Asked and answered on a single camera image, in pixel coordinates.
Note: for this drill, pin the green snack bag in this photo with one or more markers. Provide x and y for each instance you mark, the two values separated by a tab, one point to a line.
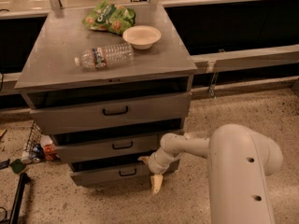
109	17

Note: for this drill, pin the grey barrier rail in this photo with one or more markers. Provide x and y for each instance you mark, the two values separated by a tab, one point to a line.
246	59

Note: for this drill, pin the grey bottom drawer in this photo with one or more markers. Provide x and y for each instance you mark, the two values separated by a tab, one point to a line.
86	173

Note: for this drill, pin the green sponge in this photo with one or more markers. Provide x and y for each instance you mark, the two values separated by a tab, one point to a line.
18	167

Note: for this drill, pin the red snack packet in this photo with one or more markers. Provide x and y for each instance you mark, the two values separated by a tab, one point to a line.
48	148

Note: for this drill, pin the black stand leg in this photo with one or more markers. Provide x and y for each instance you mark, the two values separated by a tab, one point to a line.
14	215

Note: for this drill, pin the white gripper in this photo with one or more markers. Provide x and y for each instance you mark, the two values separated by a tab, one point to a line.
154	164

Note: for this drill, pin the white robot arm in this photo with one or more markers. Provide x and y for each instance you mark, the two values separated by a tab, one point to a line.
238	162

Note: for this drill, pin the white small bottle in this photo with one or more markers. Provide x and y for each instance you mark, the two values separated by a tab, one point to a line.
26	157

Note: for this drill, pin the grey middle drawer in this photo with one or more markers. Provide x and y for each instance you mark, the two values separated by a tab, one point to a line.
104	144

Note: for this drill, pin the grey top drawer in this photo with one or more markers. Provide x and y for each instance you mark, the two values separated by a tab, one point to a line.
93	116

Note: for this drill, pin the wire basket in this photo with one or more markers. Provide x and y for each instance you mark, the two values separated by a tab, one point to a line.
33	138

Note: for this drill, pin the grey drawer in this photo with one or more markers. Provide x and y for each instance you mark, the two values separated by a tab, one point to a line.
93	116
104	144
86	173

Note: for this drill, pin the clear plastic water bottle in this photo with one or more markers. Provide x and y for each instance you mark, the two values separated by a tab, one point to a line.
105	57

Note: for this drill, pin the grey drawer cabinet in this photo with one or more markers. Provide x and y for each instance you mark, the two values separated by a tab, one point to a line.
50	77

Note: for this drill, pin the white bowl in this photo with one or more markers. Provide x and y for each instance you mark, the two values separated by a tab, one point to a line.
141	36

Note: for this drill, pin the blue can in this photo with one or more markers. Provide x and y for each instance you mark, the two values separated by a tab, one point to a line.
38	153

